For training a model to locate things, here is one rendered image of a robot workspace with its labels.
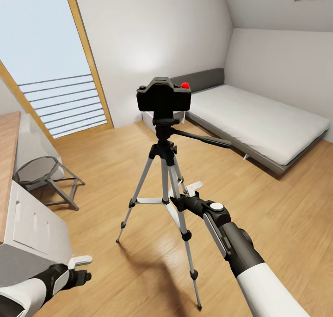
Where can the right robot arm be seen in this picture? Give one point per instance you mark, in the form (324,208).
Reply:
(265,295)

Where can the fixed window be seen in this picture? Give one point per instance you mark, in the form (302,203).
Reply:
(46,61)

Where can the digital camera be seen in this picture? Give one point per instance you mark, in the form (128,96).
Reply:
(163,95)

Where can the camera tripod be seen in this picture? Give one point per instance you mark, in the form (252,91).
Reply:
(169,165)

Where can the bed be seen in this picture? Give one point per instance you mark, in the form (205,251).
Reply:
(273,133)

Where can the desk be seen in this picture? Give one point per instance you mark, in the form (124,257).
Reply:
(32,237)

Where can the nightstand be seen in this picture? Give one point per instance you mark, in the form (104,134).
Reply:
(148,117)

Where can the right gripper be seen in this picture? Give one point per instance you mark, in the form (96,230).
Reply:
(184,202)

